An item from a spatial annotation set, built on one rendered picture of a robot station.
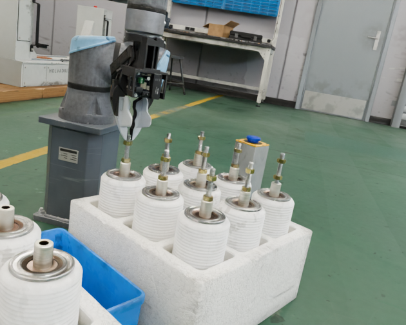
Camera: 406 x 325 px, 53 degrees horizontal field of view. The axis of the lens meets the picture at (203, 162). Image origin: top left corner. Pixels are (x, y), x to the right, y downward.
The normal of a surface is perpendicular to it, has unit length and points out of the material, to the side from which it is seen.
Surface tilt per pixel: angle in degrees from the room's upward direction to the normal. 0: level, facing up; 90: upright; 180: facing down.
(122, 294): 88
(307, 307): 0
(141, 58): 90
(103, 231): 90
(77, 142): 90
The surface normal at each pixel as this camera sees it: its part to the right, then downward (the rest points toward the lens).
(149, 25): 0.37, 0.30
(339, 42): -0.23, 0.22
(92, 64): 0.14, 0.28
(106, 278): -0.67, 0.05
